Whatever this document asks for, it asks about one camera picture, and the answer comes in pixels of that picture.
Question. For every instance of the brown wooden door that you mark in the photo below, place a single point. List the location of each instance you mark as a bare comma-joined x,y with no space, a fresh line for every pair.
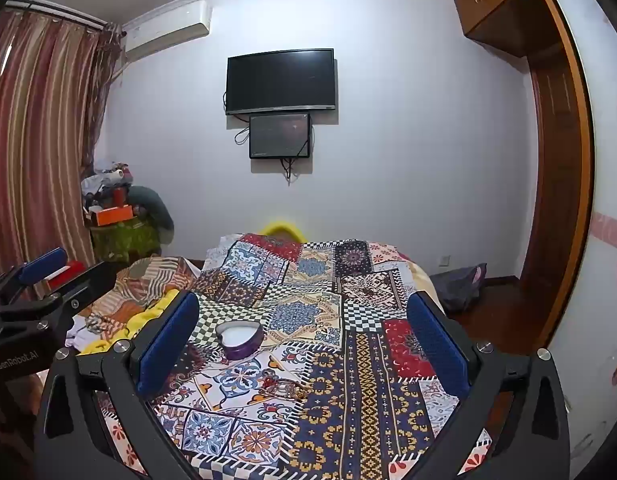
553,175

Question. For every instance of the orange box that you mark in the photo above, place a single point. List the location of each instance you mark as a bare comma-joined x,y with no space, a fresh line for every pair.
113,216

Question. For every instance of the patchwork printed blanket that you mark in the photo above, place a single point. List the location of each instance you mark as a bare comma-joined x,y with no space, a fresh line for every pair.
338,340

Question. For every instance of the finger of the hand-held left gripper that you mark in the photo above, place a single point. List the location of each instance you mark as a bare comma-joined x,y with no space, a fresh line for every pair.
41,263
91,280

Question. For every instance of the striped brown curtain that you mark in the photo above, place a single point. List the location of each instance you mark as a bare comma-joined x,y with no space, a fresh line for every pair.
38,135

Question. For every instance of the wooden overhead cabinet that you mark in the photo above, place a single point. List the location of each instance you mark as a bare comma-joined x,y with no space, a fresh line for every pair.
493,5

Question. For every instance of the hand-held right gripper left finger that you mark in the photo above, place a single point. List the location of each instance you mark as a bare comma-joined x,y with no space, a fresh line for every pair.
171,340

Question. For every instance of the white wall socket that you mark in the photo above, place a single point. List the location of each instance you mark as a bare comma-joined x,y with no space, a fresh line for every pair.
446,260

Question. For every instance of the white cloth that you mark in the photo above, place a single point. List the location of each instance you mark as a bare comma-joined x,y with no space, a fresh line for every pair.
81,332

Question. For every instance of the dark bag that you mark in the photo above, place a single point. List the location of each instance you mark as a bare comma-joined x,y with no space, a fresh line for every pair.
456,287

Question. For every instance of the pile of clutter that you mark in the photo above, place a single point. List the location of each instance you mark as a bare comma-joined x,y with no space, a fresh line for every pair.
106,185

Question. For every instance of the yellow chair back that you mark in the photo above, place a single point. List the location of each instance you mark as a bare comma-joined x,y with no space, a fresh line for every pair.
281,227

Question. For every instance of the purple heart-shaped box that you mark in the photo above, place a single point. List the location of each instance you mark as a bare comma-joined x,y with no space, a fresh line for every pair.
238,350

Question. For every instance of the curtain rail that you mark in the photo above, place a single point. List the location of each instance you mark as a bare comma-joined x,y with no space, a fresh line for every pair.
58,10

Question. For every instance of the red item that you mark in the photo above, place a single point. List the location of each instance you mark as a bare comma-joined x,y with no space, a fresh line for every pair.
71,272

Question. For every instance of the pink wall decal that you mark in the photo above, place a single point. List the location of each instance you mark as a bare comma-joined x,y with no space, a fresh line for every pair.
610,230

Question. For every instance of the small black wall monitor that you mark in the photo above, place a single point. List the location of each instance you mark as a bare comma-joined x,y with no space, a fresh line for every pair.
280,135

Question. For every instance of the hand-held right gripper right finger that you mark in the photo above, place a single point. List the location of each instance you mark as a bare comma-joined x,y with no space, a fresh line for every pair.
438,345

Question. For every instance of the black wall television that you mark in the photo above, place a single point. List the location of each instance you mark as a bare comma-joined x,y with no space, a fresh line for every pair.
281,80

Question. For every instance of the orange striped quilt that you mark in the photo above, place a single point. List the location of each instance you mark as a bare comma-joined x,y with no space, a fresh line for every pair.
148,275

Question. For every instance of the yellow cloth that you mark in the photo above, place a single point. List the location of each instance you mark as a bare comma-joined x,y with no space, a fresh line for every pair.
148,315

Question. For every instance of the green table cloth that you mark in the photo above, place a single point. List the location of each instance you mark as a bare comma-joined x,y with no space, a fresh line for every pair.
123,240

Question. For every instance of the white air conditioner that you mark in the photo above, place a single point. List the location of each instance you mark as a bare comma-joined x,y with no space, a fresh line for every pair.
163,27

